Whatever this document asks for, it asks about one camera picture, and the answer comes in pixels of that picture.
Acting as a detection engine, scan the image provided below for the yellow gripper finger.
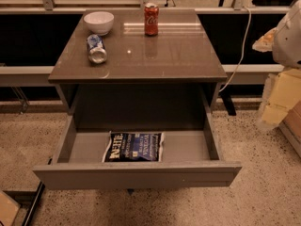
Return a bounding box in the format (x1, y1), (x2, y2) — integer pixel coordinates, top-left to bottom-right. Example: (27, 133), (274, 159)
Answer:
(252, 27), (277, 53)

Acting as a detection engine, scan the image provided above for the red cola can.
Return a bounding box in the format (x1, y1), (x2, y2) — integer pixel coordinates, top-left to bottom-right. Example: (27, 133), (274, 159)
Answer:
(144, 3), (159, 36)

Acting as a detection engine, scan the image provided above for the grey cabinet with counter top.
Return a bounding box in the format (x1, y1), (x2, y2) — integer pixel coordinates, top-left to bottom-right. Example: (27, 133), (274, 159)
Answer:
(49, 9), (226, 131)

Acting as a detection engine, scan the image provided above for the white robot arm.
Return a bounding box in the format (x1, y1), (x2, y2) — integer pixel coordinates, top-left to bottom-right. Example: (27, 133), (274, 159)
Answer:
(252, 0), (301, 69)

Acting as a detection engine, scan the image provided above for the black metal floor frame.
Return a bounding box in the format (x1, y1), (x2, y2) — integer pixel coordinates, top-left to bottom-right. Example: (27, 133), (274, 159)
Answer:
(4, 182), (45, 226)

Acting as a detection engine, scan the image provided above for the blue silver can lying down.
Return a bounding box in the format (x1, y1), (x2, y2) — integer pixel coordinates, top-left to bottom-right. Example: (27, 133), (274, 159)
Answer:
(87, 34), (107, 64)

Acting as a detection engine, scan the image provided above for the cardboard box on floor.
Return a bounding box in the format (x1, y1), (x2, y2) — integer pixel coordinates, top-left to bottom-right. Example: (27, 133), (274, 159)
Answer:
(279, 102), (301, 157)

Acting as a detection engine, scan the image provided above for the white cable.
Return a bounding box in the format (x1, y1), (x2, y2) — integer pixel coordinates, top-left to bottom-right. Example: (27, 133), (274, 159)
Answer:
(218, 6), (253, 93)

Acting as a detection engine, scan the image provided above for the white bowl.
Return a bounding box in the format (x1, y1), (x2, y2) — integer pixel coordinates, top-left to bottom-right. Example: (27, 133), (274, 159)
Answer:
(84, 11), (115, 35)

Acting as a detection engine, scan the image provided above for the grey open drawer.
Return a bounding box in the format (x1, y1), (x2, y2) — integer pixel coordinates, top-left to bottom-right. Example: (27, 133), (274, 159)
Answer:
(32, 92), (243, 191)

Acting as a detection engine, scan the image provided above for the blue chip bag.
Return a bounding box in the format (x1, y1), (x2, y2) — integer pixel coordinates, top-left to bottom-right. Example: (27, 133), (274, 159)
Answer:
(103, 132), (165, 162)

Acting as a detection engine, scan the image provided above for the cardboard piece bottom left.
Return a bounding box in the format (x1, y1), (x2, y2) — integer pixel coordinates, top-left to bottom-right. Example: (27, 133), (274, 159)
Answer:
(0, 191), (21, 226)

